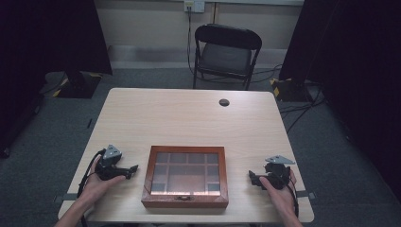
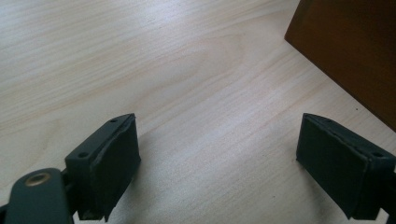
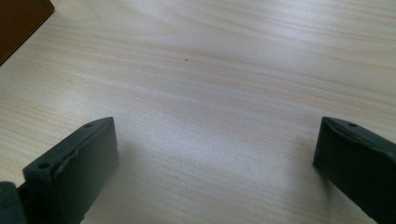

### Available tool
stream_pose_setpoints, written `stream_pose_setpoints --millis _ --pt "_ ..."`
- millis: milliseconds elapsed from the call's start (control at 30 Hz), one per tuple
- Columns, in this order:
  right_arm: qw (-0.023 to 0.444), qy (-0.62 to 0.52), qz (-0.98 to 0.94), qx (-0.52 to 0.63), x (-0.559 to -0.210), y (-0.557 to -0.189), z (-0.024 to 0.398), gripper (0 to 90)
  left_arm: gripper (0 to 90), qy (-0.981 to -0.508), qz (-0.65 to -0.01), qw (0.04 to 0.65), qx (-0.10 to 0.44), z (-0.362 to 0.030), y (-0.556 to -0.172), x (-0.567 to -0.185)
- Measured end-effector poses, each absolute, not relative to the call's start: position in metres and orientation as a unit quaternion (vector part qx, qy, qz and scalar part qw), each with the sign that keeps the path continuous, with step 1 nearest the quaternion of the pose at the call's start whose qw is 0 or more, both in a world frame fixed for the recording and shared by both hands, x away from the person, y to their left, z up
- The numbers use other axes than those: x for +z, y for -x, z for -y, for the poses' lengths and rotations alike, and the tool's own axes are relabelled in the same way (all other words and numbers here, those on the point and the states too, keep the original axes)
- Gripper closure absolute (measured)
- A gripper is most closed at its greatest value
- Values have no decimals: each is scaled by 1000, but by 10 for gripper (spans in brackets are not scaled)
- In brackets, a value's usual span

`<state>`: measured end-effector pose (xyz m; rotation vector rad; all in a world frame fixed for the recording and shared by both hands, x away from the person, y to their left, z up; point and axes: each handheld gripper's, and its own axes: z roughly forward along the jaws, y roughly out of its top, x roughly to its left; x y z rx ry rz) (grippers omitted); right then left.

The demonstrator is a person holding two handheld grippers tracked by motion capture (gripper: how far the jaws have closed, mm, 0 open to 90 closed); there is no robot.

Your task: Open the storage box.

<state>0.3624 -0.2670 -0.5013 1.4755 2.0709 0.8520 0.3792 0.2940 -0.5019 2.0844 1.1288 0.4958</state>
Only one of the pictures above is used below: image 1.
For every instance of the black folding chair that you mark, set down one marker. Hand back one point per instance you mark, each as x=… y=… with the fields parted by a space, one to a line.
x=225 y=58

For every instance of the black curtain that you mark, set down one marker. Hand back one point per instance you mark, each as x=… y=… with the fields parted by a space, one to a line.
x=356 y=63
x=47 y=41

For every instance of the person's left hand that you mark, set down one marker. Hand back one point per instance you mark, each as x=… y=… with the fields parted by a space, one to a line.
x=94 y=187

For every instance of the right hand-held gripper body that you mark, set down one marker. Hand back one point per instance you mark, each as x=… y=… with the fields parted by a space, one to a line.
x=278 y=176

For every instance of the white wall socket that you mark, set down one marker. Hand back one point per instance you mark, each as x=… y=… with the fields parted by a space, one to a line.
x=194 y=5

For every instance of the black stand base striped tape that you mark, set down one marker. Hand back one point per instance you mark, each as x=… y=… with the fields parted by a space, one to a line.
x=290 y=90
x=78 y=85

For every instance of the person's right hand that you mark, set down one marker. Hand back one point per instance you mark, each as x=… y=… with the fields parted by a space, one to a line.
x=283 y=198

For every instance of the wooden box with glass lid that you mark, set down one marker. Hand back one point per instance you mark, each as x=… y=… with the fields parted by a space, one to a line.
x=186 y=176

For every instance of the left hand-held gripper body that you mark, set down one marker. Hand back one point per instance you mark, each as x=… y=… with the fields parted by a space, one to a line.
x=108 y=167

